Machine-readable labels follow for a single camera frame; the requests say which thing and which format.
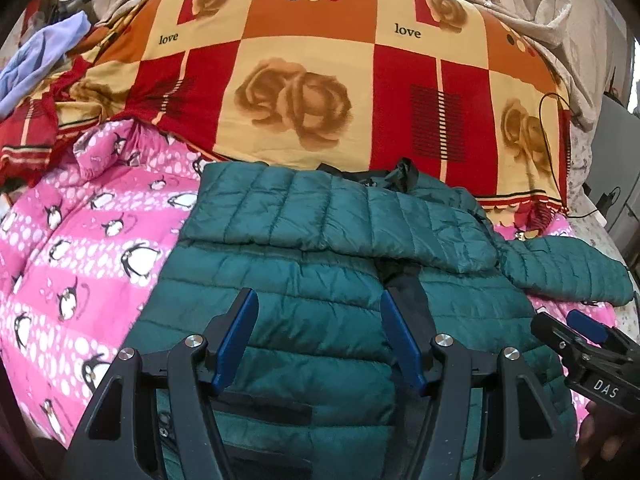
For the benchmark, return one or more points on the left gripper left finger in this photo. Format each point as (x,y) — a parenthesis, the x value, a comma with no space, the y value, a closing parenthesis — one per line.
(119,435)

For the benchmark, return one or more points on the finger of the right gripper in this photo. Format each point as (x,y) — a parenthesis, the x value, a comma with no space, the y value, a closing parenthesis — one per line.
(606,337)
(570,346)

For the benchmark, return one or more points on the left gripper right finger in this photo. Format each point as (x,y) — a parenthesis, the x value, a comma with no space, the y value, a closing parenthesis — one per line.
(520,435)

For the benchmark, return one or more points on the green quilted puffer jacket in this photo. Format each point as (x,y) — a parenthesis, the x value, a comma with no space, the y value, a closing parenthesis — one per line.
(316,393)

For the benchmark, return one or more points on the person's right hand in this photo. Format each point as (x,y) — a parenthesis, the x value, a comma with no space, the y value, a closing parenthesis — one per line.
(606,433)

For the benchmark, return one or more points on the floral white bed sheet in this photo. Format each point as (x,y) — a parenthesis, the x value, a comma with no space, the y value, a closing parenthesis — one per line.
(585,225)

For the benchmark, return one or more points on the grey cabinet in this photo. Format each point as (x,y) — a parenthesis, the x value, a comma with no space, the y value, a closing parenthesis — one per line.
(613,180)

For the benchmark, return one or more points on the pink penguin quilt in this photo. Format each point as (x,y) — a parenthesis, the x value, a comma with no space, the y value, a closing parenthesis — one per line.
(81,253)

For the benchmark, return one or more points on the red orange rose blanket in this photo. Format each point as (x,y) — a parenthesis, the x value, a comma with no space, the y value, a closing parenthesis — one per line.
(510,155)

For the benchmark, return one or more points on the light blue cloth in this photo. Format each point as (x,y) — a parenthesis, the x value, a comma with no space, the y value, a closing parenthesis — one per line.
(34,60)

